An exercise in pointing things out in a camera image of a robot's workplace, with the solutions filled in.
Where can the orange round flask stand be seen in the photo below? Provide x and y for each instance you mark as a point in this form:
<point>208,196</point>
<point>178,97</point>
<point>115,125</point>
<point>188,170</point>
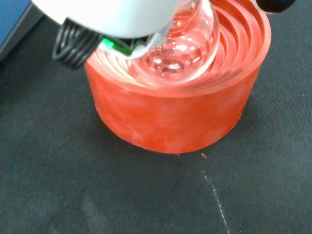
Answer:
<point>170,117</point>

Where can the heater with blue base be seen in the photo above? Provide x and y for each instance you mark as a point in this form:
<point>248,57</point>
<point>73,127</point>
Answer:
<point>14,26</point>

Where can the black bench cloth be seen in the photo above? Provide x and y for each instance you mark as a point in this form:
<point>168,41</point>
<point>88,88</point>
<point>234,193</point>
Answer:
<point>97,185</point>

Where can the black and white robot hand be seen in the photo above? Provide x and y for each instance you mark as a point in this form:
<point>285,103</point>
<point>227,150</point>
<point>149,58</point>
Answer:
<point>109,17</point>

